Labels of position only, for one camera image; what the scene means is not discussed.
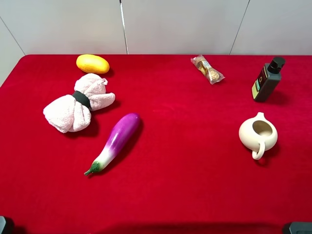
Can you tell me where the red tablecloth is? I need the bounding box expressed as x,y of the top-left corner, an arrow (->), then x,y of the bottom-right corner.
0,55 -> 312,234

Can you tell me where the purple toy eggplant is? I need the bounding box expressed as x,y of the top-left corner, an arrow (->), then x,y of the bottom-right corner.
84,113 -> 140,176

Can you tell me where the black left base corner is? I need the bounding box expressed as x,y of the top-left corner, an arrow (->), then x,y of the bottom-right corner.
0,216 -> 14,234

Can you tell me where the wrapped snack packet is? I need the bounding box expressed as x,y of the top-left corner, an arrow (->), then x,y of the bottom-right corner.
191,55 -> 225,84

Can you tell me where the cream ceramic teapot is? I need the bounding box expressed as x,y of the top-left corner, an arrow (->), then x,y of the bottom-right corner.
238,112 -> 278,160

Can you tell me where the black base corner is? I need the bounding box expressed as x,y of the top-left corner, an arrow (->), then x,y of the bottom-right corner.
0,216 -> 14,234
282,222 -> 312,234

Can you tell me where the pink towel with black band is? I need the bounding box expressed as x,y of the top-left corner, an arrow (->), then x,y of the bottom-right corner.
43,73 -> 116,133

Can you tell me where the dark pump bottle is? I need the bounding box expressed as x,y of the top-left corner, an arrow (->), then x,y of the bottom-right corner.
252,57 -> 286,102

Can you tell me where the black right base corner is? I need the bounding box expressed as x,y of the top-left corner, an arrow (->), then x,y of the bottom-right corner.
282,222 -> 312,234

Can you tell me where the yellow mango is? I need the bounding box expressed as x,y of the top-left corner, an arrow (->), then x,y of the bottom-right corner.
76,54 -> 110,74

